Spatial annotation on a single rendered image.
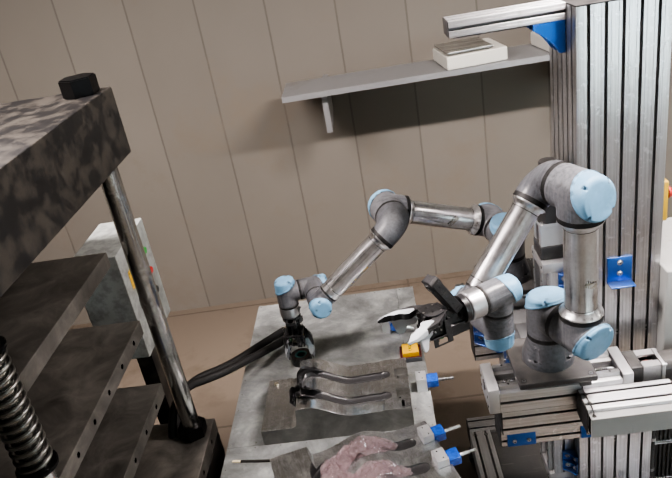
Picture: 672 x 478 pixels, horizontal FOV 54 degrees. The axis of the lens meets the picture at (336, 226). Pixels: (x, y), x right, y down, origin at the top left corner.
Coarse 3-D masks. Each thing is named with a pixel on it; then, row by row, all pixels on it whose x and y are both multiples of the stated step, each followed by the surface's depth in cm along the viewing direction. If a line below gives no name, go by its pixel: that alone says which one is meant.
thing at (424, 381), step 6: (420, 372) 233; (420, 378) 230; (426, 378) 231; (432, 378) 231; (438, 378) 232; (444, 378) 231; (450, 378) 231; (420, 384) 230; (426, 384) 230; (432, 384) 230; (438, 384) 230; (420, 390) 231; (426, 390) 231
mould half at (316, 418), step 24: (312, 360) 236; (384, 360) 236; (288, 384) 238; (312, 384) 224; (336, 384) 227; (360, 384) 228; (384, 384) 224; (408, 384) 222; (288, 408) 226; (312, 408) 213; (336, 408) 216; (360, 408) 217; (384, 408) 214; (408, 408) 213; (264, 432) 218; (288, 432) 218; (312, 432) 218; (336, 432) 218
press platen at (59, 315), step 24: (48, 264) 198; (72, 264) 196; (96, 264) 193; (24, 288) 186; (48, 288) 184; (72, 288) 181; (0, 312) 175; (24, 312) 173; (48, 312) 171; (72, 312) 174; (24, 336) 162; (48, 336) 161; (24, 360) 152; (24, 384) 148
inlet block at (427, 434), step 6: (420, 426) 205; (426, 426) 205; (432, 426) 206; (438, 426) 206; (456, 426) 206; (420, 432) 203; (426, 432) 202; (432, 432) 202; (438, 432) 203; (444, 432) 203; (420, 438) 204; (426, 438) 201; (432, 438) 202; (438, 438) 203; (444, 438) 204
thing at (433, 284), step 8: (424, 280) 155; (432, 280) 153; (440, 280) 155; (432, 288) 153; (440, 288) 154; (440, 296) 154; (448, 296) 155; (448, 304) 155; (456, 304) 156; (456, 312) 157
